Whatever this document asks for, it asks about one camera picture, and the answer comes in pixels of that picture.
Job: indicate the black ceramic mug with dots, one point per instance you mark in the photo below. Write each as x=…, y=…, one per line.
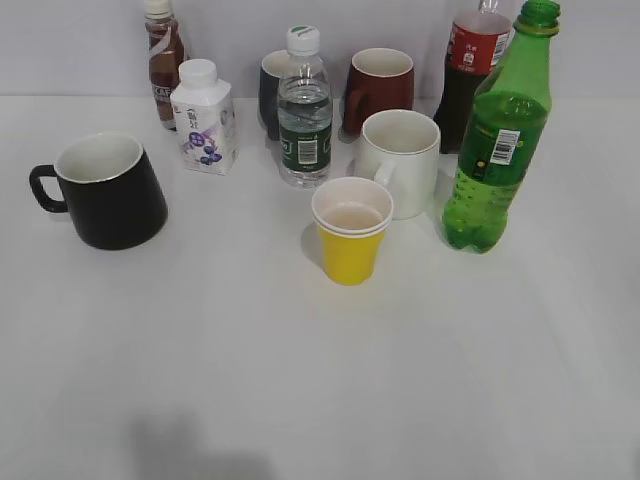
x=107, y=185

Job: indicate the green plastic soda bottle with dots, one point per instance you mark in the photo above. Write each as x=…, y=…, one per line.
x=509, y=112

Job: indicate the white ceramic mug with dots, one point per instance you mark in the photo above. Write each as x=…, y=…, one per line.
x=399, y=149

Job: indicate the dark red ceramic mug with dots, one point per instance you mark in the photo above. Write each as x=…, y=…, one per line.
x=378, y=79

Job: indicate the dark grey ceramic mug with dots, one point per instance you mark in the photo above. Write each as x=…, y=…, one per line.
x=272, y=68

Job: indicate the yellow paper cup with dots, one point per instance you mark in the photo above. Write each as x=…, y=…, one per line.
x=351, y=215

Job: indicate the clear water bottle green label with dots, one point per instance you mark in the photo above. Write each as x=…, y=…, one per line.
x=305, y=111

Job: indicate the white blueberry yogurt carton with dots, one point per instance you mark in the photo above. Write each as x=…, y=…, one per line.
x=204, y=118

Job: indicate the brown coffee drink bottle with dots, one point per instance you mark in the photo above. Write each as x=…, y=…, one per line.
x=166, y=53

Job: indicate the cola bottle red label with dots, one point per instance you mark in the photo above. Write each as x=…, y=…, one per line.
x=478, y=39

